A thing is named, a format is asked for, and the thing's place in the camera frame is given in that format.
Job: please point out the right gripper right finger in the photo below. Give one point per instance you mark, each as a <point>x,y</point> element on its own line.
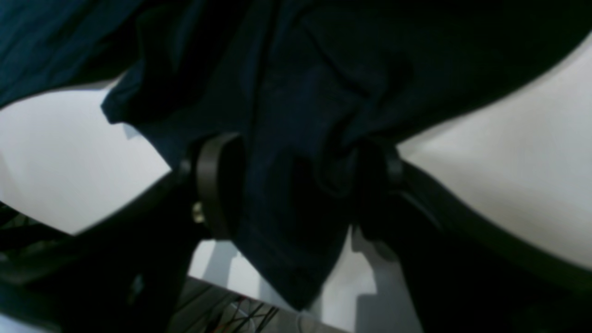
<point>464,274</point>

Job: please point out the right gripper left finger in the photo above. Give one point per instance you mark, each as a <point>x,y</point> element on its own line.
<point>125,274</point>

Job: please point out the black T-shirt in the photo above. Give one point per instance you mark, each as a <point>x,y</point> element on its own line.
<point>303,82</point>

